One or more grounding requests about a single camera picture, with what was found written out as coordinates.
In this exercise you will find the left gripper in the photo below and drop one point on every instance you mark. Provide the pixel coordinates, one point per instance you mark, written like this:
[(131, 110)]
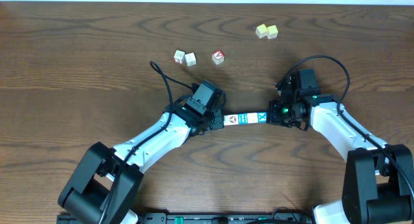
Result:
[(215, 118)]

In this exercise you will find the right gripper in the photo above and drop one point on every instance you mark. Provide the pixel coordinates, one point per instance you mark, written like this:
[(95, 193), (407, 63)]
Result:
[(273, 116)]

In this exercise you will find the white block blue pencil picture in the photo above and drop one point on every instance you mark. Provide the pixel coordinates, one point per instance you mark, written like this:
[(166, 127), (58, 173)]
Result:
[(262, 117)]

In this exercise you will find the plain white block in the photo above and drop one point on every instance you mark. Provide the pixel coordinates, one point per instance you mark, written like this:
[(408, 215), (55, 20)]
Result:
[(252, 118)]

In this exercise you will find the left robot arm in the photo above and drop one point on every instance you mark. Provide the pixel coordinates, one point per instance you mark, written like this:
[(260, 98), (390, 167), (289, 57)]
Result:
[(104, 184)]

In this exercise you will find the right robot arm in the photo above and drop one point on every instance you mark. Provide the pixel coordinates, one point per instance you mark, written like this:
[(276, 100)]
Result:
[(378, 181)]

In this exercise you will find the red letter A block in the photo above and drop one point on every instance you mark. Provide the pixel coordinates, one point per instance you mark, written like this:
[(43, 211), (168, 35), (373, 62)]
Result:
[(218, 57)]

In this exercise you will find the white block blue side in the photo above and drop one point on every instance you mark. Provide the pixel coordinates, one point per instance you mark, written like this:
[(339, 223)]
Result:
[(190, 59)]

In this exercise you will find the white block red number three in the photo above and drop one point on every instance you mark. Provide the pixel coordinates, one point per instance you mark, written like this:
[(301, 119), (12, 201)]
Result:
[(179, 56)]

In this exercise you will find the yellow block right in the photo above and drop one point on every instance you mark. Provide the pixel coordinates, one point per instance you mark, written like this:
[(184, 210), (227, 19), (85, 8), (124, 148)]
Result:
[(272, 32)]

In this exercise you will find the yellow block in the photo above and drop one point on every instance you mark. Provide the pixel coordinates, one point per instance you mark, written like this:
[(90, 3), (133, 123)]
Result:
[(272, 32), (261, 31)]

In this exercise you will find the yellow block left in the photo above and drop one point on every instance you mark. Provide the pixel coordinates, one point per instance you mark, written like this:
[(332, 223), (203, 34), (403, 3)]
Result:
[(261, 31)]

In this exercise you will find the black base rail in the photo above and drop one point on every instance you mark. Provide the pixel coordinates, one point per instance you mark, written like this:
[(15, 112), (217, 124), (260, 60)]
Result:
[(163, 218)]

